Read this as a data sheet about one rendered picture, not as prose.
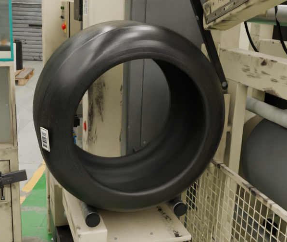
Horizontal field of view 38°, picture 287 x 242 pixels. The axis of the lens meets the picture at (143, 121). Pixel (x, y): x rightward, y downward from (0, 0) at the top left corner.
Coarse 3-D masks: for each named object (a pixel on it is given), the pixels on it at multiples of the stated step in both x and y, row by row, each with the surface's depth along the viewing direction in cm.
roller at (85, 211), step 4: (80, 200) 131; (80, 204) 130; (84, 204) 127; (80, 208) 129; (84, 208) 126; (88, 208) 124; (92, 208) 124; (84, 212) 124; (88, 212) 122; (92, 212) 122; (96, 212) 123; (84, 216) 123; (88, 216) 121; (92, 216) 121; (96, 216) 121; (88, 220) 121; (92, 220) 121; (96, 220) 122; (88, 224) 121; (92, 224) 122; (96, 224) 122
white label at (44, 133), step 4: (40, 128) 111; (40, 132) 112; (44, 132) 110; (44, 136) 111; (48, 136) 109; (44, 140) 111; (48, 140) 110; (44, 144) 112; (48, 144) 110; (44, 148) 112; (48, 148) 110
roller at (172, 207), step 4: (172, 200) 133; (176, 200) 132; (180, 200) 132; (168, 204) 134; (172, 204) 132; (176, 204) 130; (180, 204) 130; (184, 204) 130; (172, 208) 131; (176, 208) 129; (180, 208) 130; (184, 208) 130; (176, 212) 130; (180, 212) 130; (184, 212) 131
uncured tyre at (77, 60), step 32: (96, 32) 113; (128, 32) 111; (160, 32) 114; (64, 64) 109; (96, 64) 108; (160, 64) 143; (192, 64) 117; (64, 96) 108; (192, 96) 147; (64, 128) 110; (192, 128) 147; (64, 160) 113; (96, 160) 146; (128, 160) 149; (160, 160) 151; (192, 160) 126; (96, 192) 118; (128, 192) 122; (160, 192) 125
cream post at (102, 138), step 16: (96, 0) 141; (112, 0) 142; (96, 16) 142; (112, 16) 144; (96, 80) 148; (112, 80) 150; (96, 96) 150; (112, 96) 152; (96, 112) 152; (112, 112) 154; (96, 128) 153; (112, 128) 155; (96, 144) 155; (112, 144) 157
